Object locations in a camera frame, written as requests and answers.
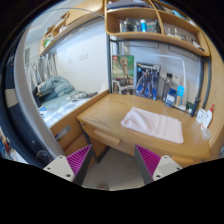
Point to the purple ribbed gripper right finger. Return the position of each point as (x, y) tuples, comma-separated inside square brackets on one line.
[(152, 166)]

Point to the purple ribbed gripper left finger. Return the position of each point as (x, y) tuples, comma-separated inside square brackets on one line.
[(73, 167)]

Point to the pink folded towel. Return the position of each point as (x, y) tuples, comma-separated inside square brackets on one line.
[(153, 124)]

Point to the wooden desk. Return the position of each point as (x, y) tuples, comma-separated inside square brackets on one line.
[(102, 121)]

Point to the bed with blue sheet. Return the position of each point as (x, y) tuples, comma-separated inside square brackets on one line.
[(60, 114)]

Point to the clear plastic cup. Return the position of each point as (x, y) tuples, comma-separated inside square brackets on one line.
[(206, 134)]

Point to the blue small box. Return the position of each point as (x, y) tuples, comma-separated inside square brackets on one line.
[(170, 99)]

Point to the white bottle red cap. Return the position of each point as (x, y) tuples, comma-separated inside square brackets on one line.
[(207, 119)]

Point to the black pen-like bottle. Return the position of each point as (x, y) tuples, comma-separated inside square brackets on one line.
[(195, 105)]

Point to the blue-grey crumpled quilt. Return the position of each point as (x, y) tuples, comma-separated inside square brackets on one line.
[(54, 87)]

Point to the light blue slim box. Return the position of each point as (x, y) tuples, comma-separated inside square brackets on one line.
[(179, 96)]

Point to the blue robot model box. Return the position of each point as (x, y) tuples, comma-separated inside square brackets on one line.
[(147, 82)]

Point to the dark tall bottle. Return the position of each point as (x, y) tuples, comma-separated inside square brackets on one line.
[(167, 86)]

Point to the green Groot toy box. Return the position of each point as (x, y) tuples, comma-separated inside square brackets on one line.
[(122, 74)]

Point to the upper wooden bunk shelf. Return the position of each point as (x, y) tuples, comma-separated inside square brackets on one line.
[(73, 18)]

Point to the white curved chair frame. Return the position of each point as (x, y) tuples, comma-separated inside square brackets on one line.
[(79, 57)]

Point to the wooden wall shelf unit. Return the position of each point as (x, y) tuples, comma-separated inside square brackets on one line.
[(153, 20)]

